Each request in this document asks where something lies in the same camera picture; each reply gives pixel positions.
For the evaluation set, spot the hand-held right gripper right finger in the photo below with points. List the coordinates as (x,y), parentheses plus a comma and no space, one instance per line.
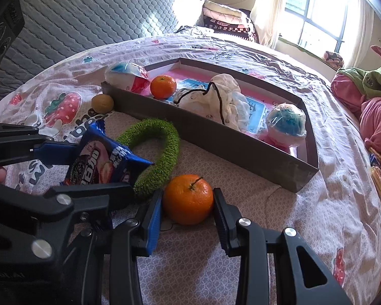
(222,225)

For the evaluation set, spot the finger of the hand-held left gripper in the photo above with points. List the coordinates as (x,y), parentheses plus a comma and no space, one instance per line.
(89,197)
(50,152)

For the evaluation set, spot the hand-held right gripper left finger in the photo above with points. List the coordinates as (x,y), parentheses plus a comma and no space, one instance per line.
(154,225)

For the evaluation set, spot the blue snack packet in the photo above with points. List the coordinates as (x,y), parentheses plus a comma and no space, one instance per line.
(98,162)

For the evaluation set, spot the large orange with stem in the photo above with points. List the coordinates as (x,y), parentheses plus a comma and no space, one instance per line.
(187,200)

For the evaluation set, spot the grey cardboard box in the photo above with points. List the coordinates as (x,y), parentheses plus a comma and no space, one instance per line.
(209,136)

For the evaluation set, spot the egg-shaped candy with red wrapper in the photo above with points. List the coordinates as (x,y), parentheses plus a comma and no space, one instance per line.
(123,76)

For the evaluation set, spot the egg-shaped candy with blue wrapper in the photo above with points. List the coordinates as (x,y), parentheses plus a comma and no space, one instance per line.
(285,122)

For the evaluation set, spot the small mandarin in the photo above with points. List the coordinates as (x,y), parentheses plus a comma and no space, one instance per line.
(163,86)

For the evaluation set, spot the printed strawberry bedsheet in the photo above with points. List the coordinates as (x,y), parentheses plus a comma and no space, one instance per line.
(273,228)

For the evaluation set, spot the beige walnut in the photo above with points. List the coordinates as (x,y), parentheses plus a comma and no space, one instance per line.
(102,103)

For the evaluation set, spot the grey quilted headboard cover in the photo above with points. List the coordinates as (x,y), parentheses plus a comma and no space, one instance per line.
(82,16)

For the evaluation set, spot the yellow snack packet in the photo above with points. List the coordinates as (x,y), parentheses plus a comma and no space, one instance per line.
(374,148)
(380,181)

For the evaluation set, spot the small blue packet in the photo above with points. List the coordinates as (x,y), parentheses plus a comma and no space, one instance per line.
(374,161)

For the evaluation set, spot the dark lace cloth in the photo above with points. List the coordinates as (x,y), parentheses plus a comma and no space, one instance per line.
(187,30)

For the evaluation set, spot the pink garment pile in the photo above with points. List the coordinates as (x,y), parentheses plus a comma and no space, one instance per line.
(374,120)

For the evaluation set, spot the dark patterned folded blanket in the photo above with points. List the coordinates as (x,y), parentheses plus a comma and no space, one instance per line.
(233,30)

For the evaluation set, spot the patterned cushion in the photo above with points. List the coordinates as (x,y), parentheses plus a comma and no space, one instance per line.
(333,59)

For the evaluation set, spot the white pillow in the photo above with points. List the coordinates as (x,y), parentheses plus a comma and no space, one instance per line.
(190,6)

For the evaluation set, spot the pink folded blanket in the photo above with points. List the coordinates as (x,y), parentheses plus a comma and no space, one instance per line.
(231,19)

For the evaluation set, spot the green garment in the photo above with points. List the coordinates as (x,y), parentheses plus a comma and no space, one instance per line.
(371,82)

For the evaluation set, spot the cream folded blanket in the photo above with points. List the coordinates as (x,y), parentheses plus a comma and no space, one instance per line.
(224,8)

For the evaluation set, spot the cream curtain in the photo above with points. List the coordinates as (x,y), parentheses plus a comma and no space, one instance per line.
(268,9)
(360,31)

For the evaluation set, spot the window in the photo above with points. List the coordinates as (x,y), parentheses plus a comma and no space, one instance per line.
(317,16)

